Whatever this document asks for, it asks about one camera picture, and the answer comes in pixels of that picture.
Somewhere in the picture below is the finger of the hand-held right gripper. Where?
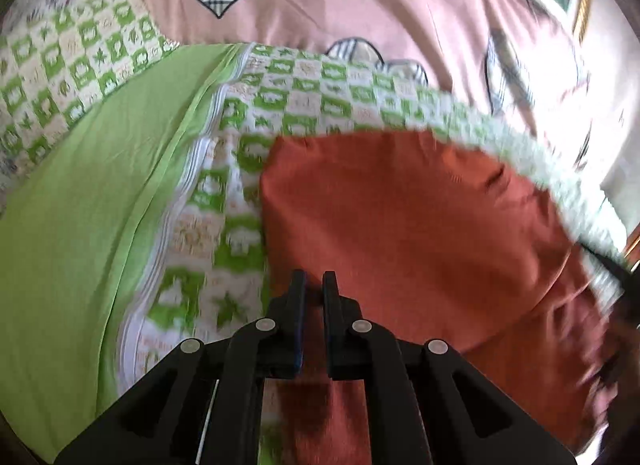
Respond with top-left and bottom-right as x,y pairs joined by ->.
577,240 -> 640,296

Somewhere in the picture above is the pink quilt with plaid hearts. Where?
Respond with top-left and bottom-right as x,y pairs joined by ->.
131,0 -> 626,186

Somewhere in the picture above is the orange knit sweater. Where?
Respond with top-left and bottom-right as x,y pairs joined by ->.
259,130 -> 621,465

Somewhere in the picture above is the green checked blanket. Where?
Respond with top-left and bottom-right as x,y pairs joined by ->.
0,42 -> 628,465

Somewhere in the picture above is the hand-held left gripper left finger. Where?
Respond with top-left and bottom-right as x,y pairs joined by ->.
52,270 -> 306,465

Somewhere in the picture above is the green checked pillow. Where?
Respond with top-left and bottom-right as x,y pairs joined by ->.
0,0 -> 180,171

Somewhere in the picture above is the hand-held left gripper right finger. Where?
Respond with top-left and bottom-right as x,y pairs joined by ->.
323,271 -> 577,465

